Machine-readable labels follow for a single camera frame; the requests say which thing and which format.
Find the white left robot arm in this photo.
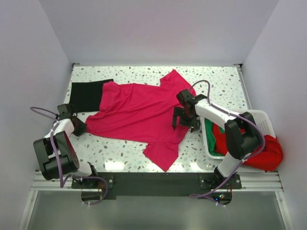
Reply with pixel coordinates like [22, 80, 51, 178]
[30, 103, 99, 188]

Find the red t shirt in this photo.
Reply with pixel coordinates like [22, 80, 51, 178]
[211, 124, 283, 171]

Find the green t shirt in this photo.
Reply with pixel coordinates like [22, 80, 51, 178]
[204, 119, 222, 156]

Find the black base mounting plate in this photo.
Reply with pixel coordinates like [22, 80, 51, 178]
[71, 171, 242, 208]

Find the aluminium frame rail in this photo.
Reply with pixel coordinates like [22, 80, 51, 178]
[18, 170, 294, 230]

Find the white plastic laundry basket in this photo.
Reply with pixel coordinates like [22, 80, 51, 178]
[202, 109, 276, 160]

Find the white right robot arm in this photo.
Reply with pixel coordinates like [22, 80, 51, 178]
[172, 90, 265, 188]

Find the folded black t shirt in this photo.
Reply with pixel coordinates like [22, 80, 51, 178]
[69, 79, 114, 113]

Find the magenta t shirt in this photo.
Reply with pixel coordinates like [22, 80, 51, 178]
[85, 70, 191, 172]

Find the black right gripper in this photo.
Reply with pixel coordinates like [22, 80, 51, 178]
[172, 106, 200, 133]

